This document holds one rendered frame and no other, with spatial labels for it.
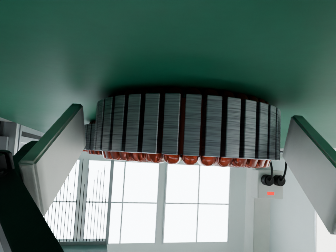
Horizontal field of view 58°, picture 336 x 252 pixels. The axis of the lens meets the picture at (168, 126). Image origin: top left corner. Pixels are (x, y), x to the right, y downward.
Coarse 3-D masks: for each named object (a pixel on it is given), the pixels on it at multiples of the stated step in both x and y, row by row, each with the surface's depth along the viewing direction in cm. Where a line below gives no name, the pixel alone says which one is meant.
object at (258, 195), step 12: (252, 168) 101; (264, 168) 100; (252, 180) 97; (264, 180) 92; (276, 180) 93; (252, 192) 97; (264, 192) 94; (276, 192) 95; (252, 204) 99; (264, 204) 99; (252, 216) 99; (264, 216) 99; (252, 228) 98; (264, 228) 98; (252, 240) 97; (264, 240) 98
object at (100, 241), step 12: (60, 192) 357; (96, 192) 367; (108, 204) 368; (48, 216) 352; (108, 216) 367; (60, 228) 354; (108, 228) 366; (60, 240) 370; (72, 240) 373; (84, 240) 376; (96, 240) 363; (108, 240) 365
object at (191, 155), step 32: (128, 96) 15; (160, 96) 14; (192, 96) 14; (224, 96) 14; (96, 128) 17; (128, 128) 14; (160, 128) 14; (192, 128) 14; (224, 128) 14; (256, 128) 15; (128, 160) 15; (160, 160) 14; (192, 160) 14; (224, 160) 14; (256, 160) 15
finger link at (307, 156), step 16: (304, 128) 17; (288, 144) 19; (304, 144) 17; (320, 144) 15; (288, 160) 19; (304, 160) 16; (320, 160) 15; (304, 176) 16; (320, 176) 15; (304, 192) 16; (320, 192) 15; (320, 208) 14
